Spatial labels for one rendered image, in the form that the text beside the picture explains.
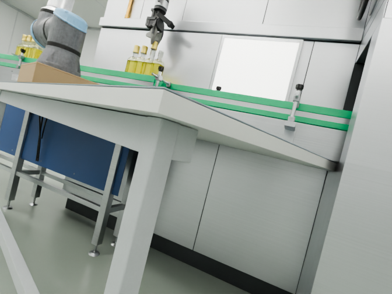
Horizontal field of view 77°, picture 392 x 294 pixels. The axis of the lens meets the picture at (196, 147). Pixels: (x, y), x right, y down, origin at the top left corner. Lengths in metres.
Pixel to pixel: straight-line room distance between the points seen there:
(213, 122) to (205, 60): 1.11
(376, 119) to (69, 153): 1.44
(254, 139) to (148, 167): 0.23
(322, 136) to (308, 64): 0.45
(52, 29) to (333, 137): 1.13
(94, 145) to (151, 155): 1.08
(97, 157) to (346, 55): 1.35
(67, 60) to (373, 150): 1.08
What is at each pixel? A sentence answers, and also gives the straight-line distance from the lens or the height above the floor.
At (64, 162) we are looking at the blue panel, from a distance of 1.60.
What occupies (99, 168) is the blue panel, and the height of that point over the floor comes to 0.44.
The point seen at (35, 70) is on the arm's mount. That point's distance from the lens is 0.94.
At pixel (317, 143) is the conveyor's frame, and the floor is 0.81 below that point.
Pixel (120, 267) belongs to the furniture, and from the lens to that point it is 0.44.
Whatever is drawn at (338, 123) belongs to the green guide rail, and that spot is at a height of 0.91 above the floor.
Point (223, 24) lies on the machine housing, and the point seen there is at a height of 1.38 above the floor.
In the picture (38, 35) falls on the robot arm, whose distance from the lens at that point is 1.21.
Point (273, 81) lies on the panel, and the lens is 1.37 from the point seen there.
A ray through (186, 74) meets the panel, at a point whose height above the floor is 1.07.
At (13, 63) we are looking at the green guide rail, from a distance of 2.12.
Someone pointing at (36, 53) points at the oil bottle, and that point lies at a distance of 2.18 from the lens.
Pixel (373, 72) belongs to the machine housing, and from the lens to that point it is 1.03.
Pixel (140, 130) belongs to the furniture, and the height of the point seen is 0.69.
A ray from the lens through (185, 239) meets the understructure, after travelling 1.50.
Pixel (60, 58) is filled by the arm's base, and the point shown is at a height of 0.86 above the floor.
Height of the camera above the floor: 0.69
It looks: 1 degrees down
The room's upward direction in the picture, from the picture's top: 14 degrees clockwise
